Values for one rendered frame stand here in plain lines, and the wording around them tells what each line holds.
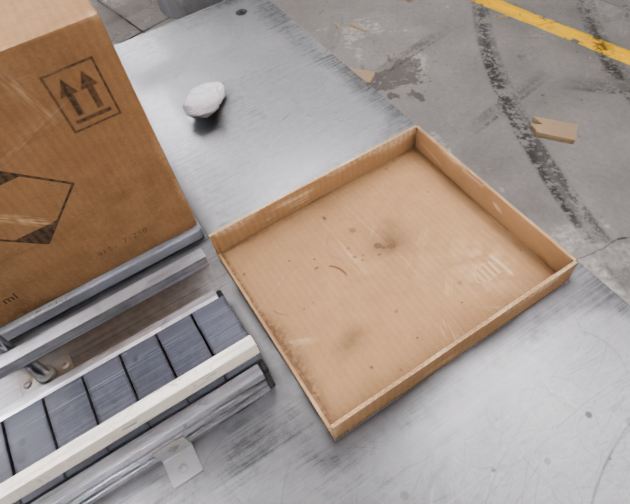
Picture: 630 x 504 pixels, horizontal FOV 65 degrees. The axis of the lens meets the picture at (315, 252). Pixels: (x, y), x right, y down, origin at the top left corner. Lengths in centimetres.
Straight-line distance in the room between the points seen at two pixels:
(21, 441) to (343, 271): 35
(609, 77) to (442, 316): 189
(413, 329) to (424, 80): 174
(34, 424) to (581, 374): 51
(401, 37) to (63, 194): 205
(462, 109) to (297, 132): 139
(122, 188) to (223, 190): 17
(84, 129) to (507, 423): 47
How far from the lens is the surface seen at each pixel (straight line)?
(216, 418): 51
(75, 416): 52
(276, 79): 83
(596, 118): 214
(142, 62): 95
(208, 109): 76
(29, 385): 62
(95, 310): 46
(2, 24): 49
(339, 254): 58
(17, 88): 47
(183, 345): 51
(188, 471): 52
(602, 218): 182
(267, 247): 60
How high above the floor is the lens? 131
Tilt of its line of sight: 55 degrees down
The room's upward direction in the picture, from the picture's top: 10 degrees counter-clockwise
